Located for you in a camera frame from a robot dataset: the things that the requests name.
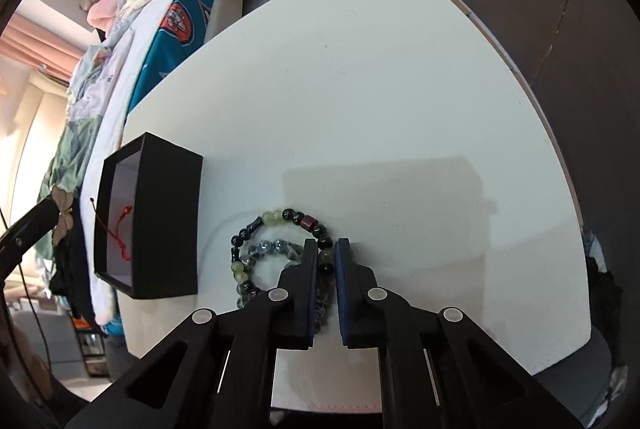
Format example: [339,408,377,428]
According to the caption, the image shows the pink garment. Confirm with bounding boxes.
[87,0,124,31]

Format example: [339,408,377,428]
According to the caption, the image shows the green black bead bracelet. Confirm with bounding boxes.
[230,207,336,301]

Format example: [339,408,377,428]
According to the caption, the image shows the white fleece blanket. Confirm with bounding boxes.
[79,0,174,336]

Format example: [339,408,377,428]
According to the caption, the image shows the black gift box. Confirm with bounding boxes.
[94,132,204,300]

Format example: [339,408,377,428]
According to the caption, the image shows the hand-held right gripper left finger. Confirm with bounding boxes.
[65,238,319,429]

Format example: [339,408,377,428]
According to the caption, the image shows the grey crystal bead bracelet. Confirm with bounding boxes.
[239,236,331,336]

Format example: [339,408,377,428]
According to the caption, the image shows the pink curtain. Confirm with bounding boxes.
[0,16,89,83]

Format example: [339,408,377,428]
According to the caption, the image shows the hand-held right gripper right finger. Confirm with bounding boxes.
[335,236,584,429]

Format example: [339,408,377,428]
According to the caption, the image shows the black clothing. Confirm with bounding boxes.
[46,219,97,326]

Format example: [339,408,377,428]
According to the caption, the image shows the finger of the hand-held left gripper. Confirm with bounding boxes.
[0,198,60,263]

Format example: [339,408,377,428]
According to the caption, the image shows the red string bracelet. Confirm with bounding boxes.
[89,196,135,263]

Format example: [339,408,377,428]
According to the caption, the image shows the black cable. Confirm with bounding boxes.
[17,256,54,366]

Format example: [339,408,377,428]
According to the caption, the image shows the white low table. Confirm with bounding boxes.
[120,0,597,413]

